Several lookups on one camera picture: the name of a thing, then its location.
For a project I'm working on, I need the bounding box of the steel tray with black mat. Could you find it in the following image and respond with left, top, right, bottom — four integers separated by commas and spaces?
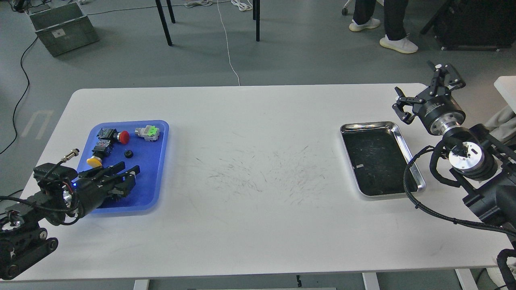
340, 121, 426, 199

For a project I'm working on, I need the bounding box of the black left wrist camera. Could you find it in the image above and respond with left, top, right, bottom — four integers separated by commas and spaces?
33, 163, 78, 193

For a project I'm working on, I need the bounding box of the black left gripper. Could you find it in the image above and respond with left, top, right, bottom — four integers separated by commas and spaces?
75, 162, 140, 218

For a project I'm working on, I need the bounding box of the blue plastic tray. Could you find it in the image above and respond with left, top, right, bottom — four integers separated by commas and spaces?
76, 120, 169, 216

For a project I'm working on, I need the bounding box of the grey plastic crate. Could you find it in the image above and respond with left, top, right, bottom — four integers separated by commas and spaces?
29, 2, 100, 57

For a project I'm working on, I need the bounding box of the yellow push button switch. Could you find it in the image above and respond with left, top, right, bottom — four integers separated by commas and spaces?
86, 139, 113, 168

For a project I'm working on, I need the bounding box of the standing person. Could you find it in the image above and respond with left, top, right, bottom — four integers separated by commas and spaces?
349, 0, 419, 54

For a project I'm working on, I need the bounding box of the green grey connector part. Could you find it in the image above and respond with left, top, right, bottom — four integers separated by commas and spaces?
134, 125, 160, 142

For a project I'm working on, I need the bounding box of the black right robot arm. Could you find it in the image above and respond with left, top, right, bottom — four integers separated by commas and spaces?
392, 64, 516, 237

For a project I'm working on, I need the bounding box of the black table leg left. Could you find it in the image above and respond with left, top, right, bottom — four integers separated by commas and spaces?
155, 0, 173, 47

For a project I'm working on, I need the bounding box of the black small table leg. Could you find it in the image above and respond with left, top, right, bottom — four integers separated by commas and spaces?
166, 0, 176, 24

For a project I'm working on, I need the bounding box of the white floor cable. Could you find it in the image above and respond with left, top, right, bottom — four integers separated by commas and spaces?
184, 0, 254, 86

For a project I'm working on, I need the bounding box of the red push button switch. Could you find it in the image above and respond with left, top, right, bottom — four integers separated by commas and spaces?
96, 128, 130, 145

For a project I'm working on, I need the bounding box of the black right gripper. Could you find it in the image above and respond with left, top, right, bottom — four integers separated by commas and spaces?
392, 61, 466, 136

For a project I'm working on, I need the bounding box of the black floor cable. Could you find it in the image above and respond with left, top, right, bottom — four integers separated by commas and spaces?
0, 36, 39, 154

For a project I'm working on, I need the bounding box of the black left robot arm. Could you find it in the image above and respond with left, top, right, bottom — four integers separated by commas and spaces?
0, 162, 140, 280

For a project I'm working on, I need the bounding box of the black table leg right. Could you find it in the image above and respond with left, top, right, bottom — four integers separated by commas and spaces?
252, 0, 260, 42

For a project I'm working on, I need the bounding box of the black equipment case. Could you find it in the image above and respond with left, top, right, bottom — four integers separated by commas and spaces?
420, 0, 516, 51

